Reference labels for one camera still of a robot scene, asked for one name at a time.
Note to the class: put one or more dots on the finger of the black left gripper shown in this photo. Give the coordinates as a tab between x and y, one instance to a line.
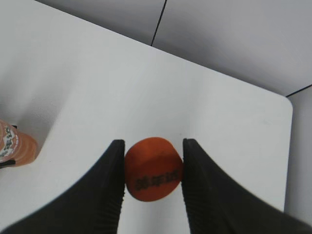
8	145

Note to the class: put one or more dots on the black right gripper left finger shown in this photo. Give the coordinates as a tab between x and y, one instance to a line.
91	206

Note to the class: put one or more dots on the orange bottle cap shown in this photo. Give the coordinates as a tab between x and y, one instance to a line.
153	169

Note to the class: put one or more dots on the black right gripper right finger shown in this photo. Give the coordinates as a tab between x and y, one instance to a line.
217	204

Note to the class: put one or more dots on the orange Mirinda soda bottle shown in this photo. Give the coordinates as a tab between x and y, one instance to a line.
27	148

